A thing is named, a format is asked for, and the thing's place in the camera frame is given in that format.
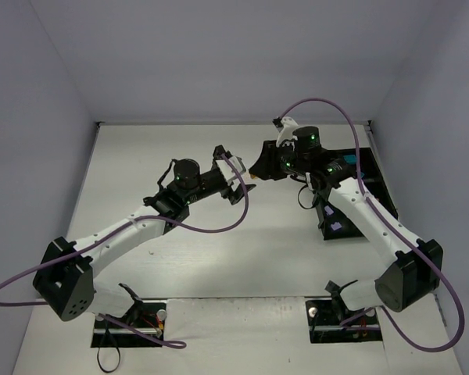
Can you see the purple square lego brick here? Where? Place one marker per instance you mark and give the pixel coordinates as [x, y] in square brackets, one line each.
[336, 226]

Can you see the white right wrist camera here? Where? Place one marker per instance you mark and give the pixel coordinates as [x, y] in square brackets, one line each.
[285, 127]

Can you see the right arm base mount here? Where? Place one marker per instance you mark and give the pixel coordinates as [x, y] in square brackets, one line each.
[331, 322]

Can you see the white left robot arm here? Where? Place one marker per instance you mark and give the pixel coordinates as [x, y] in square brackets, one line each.
[68, 281]

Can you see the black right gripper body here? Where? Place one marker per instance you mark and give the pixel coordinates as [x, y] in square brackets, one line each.
[276, 165]

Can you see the teal long lego brick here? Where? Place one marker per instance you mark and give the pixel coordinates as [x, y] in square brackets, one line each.
[350, 159]

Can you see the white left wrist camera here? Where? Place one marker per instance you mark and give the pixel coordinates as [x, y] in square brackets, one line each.
[230, 169]

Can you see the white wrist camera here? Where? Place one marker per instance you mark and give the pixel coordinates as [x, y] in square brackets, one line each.
[230, 169]
[285, 127]

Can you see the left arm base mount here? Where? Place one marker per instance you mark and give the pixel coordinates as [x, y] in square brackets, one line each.
[146, 316]

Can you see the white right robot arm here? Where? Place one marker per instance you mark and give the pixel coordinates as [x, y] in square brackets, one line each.
[411, 264]

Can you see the purple small lego brick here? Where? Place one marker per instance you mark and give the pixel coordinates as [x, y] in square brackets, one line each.
[329, 211]

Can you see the black four-compartment sorting bin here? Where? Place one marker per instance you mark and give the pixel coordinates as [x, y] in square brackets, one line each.
[350, 208]

